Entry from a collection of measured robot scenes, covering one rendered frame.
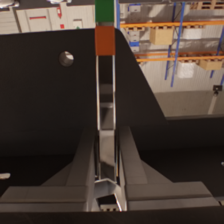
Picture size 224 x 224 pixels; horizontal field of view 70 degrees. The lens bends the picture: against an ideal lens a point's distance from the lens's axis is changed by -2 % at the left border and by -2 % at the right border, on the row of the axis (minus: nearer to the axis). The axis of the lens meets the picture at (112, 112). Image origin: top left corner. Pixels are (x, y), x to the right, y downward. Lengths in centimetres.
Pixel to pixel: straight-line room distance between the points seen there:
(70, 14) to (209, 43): 746
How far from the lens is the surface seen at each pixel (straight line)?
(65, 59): 20
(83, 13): 924
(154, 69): 1000
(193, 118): 25
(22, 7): 119
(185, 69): 899
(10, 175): 27
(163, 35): 821
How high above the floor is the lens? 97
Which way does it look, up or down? 32 degrees up
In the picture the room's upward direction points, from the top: 177 degrees clockwise
